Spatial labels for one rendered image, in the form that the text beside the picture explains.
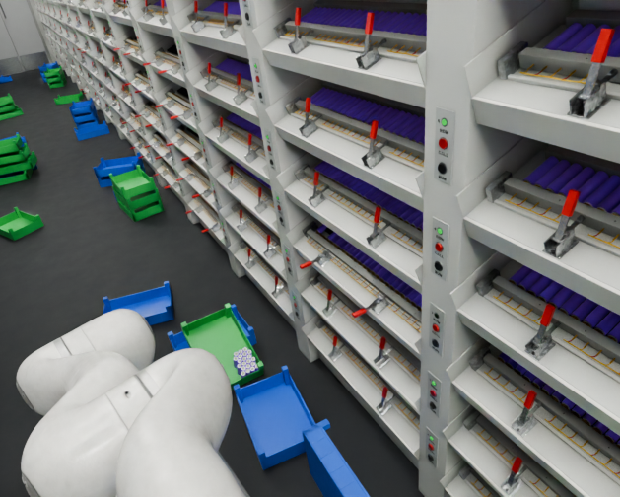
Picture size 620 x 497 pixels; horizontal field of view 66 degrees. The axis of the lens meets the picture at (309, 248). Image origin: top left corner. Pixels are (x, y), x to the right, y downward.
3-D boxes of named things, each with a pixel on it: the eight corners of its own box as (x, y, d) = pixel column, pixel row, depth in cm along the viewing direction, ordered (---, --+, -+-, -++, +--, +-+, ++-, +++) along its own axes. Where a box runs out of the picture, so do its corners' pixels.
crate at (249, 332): (186, 377, 183) (181, 362, 178) (172, 347, 198) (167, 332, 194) (256, 343, 194) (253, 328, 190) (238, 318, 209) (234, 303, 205)
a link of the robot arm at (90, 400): (120, 366, 96) (37, 415, 88) (91, 315, 93) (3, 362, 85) (209, 456, 53) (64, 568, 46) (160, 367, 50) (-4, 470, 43)
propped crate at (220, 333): (263, 374, 180) (264, 365, 173) (214, 398, 172) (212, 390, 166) (230, 313, 194) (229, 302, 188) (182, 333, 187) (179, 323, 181)
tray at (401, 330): (425, 365, 110) (414, 343, 104) (298, 253, 156) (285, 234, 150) (486, 308, 113) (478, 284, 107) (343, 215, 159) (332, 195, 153)
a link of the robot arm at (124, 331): (83, 422, 98) (29, 339, 85) (164, 371, 107) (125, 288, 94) (103, 461, 89) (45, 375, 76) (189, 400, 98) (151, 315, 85)
